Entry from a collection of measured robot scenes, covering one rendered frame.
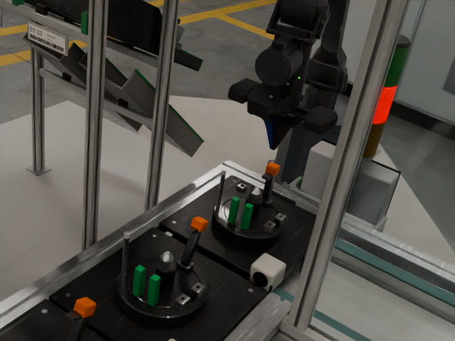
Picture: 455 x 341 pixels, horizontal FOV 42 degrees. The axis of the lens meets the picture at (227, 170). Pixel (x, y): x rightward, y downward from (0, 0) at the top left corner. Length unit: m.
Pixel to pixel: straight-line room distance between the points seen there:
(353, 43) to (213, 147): 2.80
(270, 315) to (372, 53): 0.45
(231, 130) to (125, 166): 0.37
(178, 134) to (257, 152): 0.44
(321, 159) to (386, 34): 0.21
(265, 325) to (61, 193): 0.60
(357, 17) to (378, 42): 3.50
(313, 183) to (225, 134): 0.82
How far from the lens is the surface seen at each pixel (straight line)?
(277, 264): 1.01
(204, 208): 1.14
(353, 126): 0.77
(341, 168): 0.80
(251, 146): 1.61
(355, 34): 4.26
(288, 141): 1.39
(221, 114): 1.76
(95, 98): 0.93
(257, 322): 0.95
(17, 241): 1.22
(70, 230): 1.24
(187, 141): 1.23
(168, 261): 0.90
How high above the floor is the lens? 1.62
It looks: 31 degrees down
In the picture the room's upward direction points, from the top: 10 degrees clockwise
